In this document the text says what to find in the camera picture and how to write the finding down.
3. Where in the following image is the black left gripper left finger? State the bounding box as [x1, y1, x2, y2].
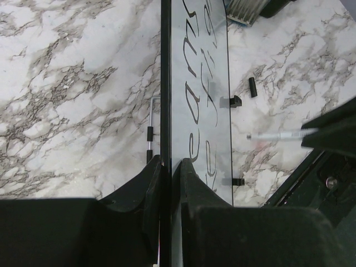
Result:
[1, 156, 161, 266]

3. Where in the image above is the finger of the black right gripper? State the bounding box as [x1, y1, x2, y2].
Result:
[301, 98, 355, 152]

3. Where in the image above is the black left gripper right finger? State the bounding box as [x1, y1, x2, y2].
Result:
[179, 159, 355, 266]

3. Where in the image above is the white whiteboard marker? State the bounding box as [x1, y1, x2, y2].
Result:
[246, 129, 318, 141]

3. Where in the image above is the white whiteboard black frame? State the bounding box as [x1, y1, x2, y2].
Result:
[160, 1, 241, 266]

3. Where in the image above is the black marker cap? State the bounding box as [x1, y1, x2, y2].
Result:
[249, 77, 258, 98]

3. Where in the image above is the black mounting base bar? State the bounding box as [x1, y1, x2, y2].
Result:
[264, 151, 355, 236]

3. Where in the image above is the black red toolbox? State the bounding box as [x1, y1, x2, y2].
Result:
[225, 0, 295, 27]

